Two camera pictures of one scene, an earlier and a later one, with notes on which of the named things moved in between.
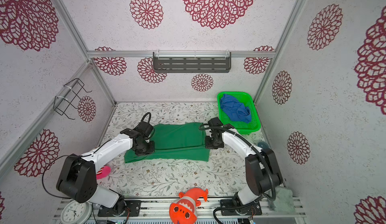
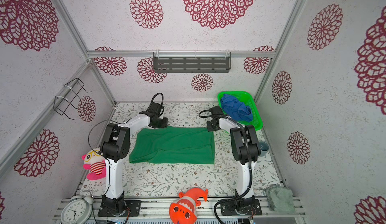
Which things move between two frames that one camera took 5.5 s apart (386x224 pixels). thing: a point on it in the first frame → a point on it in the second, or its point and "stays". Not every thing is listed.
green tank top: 183,141 stays
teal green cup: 263,145 stays
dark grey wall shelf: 191,62 stays
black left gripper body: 146,148 → 161,122
